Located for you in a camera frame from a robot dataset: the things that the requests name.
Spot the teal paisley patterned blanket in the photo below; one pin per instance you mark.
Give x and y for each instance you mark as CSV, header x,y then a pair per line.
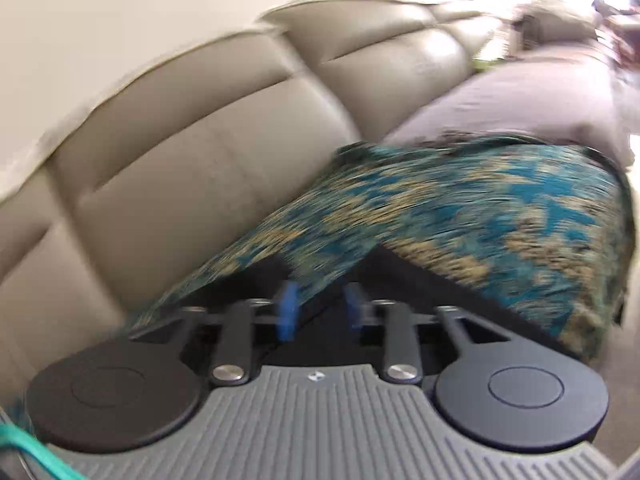
x,y
450,200

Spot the grey leather sofa backrest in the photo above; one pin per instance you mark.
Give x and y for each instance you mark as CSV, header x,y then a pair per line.
x,y
200,160

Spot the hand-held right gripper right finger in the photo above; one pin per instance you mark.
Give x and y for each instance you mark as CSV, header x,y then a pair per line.
x,y
355,307

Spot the grey cloth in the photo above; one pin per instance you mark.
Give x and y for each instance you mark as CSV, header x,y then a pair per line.
x,y
525,95

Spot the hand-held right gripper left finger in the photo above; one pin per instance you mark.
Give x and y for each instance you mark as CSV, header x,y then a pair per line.
x,y
289,312

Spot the black pants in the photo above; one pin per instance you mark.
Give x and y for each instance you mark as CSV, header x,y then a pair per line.
x,y
405,282

